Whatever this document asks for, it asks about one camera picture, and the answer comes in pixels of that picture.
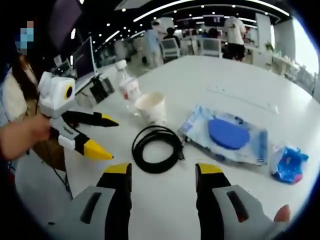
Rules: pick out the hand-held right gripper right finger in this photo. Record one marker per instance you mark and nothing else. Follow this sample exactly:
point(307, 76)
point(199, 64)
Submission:
point(215, 215)

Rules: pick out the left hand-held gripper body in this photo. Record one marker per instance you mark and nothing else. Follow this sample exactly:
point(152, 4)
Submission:
point(53, 97)

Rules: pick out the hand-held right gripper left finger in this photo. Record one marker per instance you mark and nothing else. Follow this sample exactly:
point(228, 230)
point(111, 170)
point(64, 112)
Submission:
point(105, 215)

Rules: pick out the clear plastic bottle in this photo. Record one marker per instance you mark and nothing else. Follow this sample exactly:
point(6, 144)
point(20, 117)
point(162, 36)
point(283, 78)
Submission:
point(127, 87)

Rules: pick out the white paper cup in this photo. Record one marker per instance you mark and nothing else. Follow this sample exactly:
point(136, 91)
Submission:
point(152, 107)

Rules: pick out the clear bag with blue disc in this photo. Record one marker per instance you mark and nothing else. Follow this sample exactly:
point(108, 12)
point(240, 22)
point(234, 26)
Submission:
point(227, 133)

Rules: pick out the blue tissue packet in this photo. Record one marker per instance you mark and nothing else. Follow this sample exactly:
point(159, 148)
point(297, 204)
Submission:
point(290, 165)

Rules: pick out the person's left hand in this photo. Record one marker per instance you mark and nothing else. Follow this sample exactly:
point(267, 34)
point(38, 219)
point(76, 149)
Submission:
point(36, 132)

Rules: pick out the person's right hand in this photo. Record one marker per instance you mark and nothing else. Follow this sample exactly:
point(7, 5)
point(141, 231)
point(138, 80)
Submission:
point(283, 213)

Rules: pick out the silver laptop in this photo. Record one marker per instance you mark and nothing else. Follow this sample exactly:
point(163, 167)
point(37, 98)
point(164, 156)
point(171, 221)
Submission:
point(85, 82)

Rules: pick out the dark computer monitor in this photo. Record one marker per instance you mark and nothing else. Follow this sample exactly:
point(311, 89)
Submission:
point(85, 60)

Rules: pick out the dark hanging screen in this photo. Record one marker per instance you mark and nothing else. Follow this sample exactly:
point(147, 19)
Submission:
point(65, 22)

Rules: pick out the white mesh office chair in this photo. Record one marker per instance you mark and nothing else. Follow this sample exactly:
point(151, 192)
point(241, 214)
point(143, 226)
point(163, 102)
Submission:
point(212, 47)
point(171, 48)

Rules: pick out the ceiling air conditioner vent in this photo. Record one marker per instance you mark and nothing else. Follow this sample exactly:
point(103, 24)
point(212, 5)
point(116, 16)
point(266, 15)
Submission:
point(127, 3)

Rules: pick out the curved ceiling light strip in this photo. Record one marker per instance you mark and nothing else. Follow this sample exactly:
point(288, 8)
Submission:
point(160, 11)

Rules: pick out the potted green plant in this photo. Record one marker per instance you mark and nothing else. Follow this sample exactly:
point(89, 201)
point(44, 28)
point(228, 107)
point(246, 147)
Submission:
point(269, 46)

